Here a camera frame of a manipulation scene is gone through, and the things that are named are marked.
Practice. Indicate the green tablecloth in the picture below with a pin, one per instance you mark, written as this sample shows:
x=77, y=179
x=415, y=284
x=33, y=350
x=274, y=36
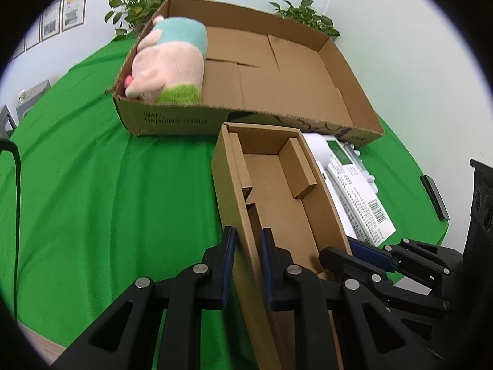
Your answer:
x=96, y=200

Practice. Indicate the small cardboard box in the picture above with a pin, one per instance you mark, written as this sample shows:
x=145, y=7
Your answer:
x=277, y=200

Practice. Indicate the large cardboard box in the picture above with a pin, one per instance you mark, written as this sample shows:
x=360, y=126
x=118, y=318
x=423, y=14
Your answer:
x=300, y=84

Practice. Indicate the pink plush toy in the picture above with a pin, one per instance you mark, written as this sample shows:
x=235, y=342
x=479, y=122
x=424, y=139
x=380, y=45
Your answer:
x=169, y=61

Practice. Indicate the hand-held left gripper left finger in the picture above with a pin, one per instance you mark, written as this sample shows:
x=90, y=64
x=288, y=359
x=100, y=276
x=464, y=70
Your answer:
x=228, y=262

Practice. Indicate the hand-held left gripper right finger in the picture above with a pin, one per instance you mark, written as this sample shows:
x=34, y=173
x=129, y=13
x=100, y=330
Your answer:
x=267, y=262

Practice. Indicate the white folding device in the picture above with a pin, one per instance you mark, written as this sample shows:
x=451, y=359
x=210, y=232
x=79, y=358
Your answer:
x=371, y=179

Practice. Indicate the green potted plant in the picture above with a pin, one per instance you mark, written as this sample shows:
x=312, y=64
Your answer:
x=308, y=17
x=134, y=4

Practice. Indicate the framed wall poster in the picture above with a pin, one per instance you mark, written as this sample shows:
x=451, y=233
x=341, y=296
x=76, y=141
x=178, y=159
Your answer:
x=74, y=7
x=51, y=21
x=32, y=41

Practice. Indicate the white printed packet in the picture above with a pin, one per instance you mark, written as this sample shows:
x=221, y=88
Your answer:
x=358, y=200

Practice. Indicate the dark grey chair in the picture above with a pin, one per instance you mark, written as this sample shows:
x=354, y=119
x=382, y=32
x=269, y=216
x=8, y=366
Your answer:
x=5, y=117

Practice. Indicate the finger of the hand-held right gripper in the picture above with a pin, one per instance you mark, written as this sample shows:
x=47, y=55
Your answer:
x=369, y=252
x=339, y=260

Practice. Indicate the small black flat device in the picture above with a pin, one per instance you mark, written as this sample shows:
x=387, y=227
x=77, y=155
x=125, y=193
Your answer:
x=435, y=198

